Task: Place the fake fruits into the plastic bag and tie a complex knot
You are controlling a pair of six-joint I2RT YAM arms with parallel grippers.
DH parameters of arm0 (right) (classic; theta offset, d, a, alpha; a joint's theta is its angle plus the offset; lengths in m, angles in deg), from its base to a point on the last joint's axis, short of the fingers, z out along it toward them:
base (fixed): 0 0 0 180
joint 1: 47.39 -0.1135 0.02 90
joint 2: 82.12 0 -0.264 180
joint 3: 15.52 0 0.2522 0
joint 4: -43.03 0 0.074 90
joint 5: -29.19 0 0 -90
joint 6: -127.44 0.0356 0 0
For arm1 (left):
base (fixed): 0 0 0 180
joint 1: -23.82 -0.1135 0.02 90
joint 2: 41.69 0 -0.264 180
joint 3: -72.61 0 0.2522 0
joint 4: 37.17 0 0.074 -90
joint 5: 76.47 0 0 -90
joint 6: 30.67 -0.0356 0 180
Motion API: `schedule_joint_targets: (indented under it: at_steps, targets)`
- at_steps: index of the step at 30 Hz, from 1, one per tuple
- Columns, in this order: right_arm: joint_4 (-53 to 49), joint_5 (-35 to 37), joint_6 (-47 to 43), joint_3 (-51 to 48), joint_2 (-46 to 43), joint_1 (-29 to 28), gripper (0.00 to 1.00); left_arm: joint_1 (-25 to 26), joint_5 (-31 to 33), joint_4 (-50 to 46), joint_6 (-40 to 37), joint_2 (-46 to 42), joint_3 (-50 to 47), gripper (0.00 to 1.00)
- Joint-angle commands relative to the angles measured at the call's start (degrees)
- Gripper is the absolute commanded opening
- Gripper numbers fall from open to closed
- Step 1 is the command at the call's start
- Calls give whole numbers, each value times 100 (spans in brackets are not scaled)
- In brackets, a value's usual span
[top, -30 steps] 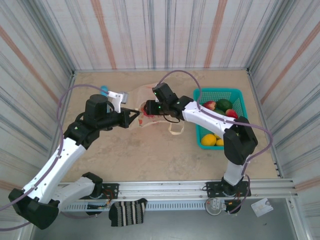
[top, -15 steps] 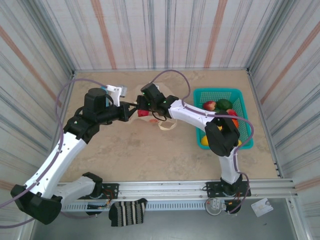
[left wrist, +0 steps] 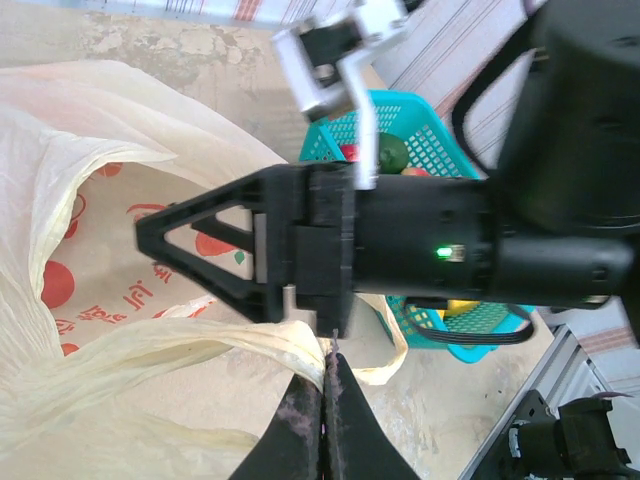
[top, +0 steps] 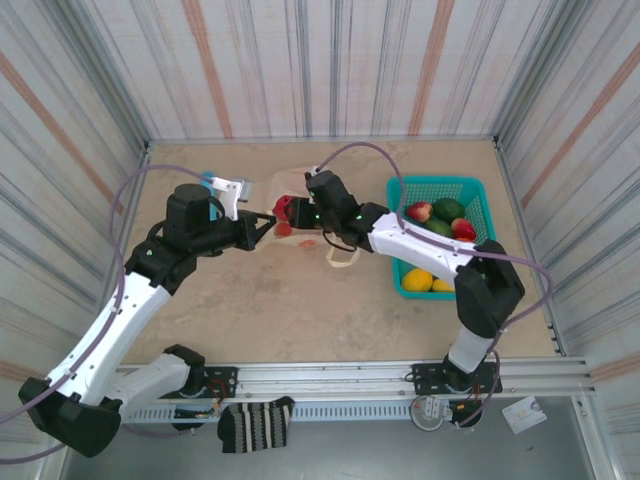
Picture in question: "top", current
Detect pink-red fake fruit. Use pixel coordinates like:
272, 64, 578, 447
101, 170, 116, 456
272, 194, 297, 220

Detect orange-print plastic bag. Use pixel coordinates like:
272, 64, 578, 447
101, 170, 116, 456
257, 167, 364, 271

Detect teal plastic basket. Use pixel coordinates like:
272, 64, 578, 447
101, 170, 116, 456
385, 174, 499, 301

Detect light green fake mango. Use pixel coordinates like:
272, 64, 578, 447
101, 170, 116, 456
422, 215, 455, 239

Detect red fake apple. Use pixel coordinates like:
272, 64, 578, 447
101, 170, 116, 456
405, 200, 434, 224

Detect dark green fake avocado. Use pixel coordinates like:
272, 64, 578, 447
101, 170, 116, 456
431, 197, 467, 220

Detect yellow-orange fake mango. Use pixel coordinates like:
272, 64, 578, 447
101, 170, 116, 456
402, 268, 434, 294

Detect black striped sock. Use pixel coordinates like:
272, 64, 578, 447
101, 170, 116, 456
216, 395, 297, 455

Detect round white device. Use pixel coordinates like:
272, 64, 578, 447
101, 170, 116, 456
408, 394, 449, 431

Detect white card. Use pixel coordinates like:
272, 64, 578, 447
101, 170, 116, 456
501, 396, 547, 435

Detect blue handled tool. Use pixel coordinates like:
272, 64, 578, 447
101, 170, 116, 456
201, 171, 225, 222

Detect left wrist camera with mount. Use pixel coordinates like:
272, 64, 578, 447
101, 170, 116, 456
208, 175, 254, 221

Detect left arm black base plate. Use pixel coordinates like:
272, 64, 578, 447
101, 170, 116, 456
189, 366, 240, 400

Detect aluminium mounting rail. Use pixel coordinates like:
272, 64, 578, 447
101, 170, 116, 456
114, 355, 599, 401

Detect perforated metal cable tray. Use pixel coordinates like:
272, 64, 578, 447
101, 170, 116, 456
119, 402, 416, 426

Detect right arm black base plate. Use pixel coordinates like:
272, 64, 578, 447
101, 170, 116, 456
410, 360, 503, 396

